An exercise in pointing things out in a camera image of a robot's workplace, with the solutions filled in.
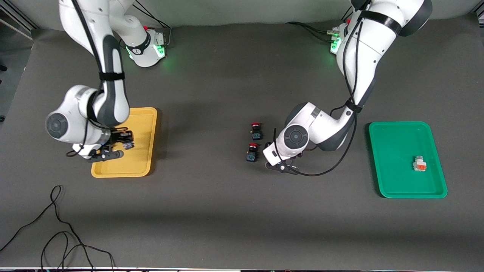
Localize white orange push button switch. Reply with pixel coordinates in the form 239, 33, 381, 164
411, 155, 428, 173

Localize yellow plastic tray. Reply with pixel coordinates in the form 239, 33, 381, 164
91, 107, 158, 178

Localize dark grey table mat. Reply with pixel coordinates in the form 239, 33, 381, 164
0, 15, 484, 270

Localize green plastic tray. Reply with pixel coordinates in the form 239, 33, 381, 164
369, 121, 448, 199

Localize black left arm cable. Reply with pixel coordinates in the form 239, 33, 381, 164
272, 8, 363, 177

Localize thin black loose cable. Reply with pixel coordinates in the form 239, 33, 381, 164
0, 185, 116, 271

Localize black right arm base cables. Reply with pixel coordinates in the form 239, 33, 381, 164
134, 0, 173, 48

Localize black arm base cables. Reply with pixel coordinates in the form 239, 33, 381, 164
134, 0, 173, 48
285, 8, 353, 44

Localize black left arm base cables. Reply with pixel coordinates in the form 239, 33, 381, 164
285, 8, 353, 44

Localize aluminium frame rail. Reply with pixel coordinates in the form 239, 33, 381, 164
0, 8, 38, 40

